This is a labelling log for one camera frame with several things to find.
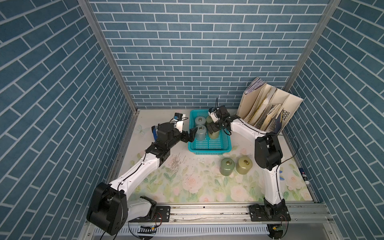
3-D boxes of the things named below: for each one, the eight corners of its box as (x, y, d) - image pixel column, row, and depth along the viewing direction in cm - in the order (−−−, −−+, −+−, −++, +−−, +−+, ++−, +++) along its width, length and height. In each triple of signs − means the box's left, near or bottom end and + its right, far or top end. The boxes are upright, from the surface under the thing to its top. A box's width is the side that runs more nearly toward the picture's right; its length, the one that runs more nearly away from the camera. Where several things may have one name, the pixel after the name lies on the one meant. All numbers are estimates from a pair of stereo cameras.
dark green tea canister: (219, 176, 88) (221, 170, 81) (218, 164, 93) (220, 157, 86) (233, 176, 88) (236, 170, 81) (231, 164, 93) (234, 157, 86)
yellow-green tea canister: (236, 174, 89) (240, 168, 82) (234, 163, 93) (237, 156, 86) (249, 174, 89) (253, 168, 82) (247, 163, 93) (251, 156, 86)
